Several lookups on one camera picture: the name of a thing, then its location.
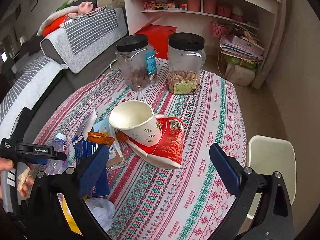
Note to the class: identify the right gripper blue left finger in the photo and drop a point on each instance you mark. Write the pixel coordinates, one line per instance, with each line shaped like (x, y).
(46, 218)

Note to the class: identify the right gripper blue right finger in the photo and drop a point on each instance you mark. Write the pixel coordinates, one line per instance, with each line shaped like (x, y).
(273, 218)

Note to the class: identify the clear plastic water bottle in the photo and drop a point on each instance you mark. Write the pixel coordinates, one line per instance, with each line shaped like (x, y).
(56, 165)

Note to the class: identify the white tissue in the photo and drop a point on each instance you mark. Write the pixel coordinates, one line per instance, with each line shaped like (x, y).
(103, 210)

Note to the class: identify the dark blue snack box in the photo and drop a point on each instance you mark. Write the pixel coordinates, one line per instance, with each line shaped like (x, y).
(91, 160)

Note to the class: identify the white paper cup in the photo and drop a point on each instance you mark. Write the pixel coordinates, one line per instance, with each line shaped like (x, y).
(137, 120)

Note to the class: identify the white trash bin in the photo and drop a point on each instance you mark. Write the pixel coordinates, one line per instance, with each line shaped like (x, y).
(266, 155)

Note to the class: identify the person's left hand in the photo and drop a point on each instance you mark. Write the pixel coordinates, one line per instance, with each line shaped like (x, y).
(25, 184)

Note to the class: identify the striped quilted seat cover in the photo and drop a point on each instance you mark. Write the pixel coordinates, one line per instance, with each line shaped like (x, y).
(34, 77)

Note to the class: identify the orange candy wrapper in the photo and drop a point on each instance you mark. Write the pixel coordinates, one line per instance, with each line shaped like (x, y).
(100, 138)

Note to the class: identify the grey sofa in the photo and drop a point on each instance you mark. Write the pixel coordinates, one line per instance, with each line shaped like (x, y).
(83, 68)

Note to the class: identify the patterned red green tablecloth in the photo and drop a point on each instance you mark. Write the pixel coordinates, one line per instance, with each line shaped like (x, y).
(171, 190)

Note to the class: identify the orange cushion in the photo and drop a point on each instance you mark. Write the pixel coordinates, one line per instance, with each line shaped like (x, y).
(53, 26)

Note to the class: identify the red snack bag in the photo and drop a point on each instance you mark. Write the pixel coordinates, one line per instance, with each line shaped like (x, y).
(167, 153)

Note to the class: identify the striped grey sofa cover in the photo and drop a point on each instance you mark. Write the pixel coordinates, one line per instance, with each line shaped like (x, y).
(82, 40)

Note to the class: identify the clear jar with dark nuts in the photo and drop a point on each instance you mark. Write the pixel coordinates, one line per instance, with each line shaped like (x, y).
(137, 61)

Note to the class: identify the beige cloth bag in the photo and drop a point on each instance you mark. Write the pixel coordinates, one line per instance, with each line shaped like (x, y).
(239, 75)

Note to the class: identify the pink plush toy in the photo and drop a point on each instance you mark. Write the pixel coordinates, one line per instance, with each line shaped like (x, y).
(84, 8)

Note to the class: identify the green box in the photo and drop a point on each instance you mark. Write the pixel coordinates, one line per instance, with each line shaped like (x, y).
(241, 62)

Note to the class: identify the red gift box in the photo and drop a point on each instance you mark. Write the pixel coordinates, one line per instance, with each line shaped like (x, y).
(158, 38)

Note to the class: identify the stack of papers and books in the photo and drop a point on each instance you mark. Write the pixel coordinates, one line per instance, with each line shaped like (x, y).
(239, 42)

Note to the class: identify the clear jar with cashews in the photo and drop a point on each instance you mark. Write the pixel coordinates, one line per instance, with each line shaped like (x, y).
(186, 56)

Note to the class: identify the pink storage basket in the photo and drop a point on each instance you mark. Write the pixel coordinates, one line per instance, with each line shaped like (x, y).
(219, 30)

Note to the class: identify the white bookshelf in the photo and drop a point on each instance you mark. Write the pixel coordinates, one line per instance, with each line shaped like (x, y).
(260, 17)

